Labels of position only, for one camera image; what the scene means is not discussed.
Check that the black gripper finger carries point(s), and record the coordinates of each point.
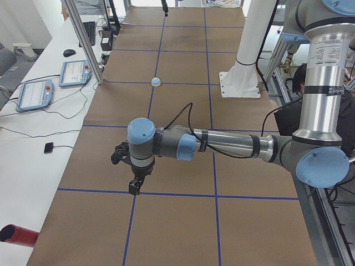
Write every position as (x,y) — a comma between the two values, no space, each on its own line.
(165,7)

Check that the near blue teach pendant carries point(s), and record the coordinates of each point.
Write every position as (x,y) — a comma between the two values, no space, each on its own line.
(35,95)

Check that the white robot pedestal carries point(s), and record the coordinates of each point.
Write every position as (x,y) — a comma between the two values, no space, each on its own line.
(241,80)

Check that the person in black shirt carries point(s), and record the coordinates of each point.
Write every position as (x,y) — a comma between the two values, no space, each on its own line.
(288,118)

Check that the black monitor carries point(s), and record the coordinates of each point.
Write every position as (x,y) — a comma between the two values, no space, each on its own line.
(111,17)

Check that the aluminium frame post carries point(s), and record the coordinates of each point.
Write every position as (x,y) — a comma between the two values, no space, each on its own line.
(83,39)

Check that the small black puck device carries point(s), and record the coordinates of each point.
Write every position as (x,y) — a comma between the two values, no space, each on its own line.
(48,147)

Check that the red cylinder tube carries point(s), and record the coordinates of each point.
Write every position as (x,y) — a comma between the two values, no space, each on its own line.
(14,234)

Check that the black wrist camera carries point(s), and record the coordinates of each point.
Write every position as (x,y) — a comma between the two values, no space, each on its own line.
(121,153)

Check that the blue bell with cream button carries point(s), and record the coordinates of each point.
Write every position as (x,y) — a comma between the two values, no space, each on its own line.
(155,82)

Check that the far blue teach pendant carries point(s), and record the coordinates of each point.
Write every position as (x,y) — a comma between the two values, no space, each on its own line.
(75,73)

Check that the black keyboard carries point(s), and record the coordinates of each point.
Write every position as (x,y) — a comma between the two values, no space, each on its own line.
(90,29)

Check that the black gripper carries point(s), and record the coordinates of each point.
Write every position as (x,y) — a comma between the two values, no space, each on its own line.
(141,170)

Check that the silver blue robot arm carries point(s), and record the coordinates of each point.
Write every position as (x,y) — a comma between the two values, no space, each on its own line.
(312,153)

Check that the black box with label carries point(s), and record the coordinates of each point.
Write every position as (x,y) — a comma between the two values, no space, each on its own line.
(106,40)

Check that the blue teach pendant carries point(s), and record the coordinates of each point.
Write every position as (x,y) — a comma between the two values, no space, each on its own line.
(35,95)
(75,73)

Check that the black computer mouse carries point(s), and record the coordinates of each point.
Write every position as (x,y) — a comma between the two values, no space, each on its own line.
(68,53)

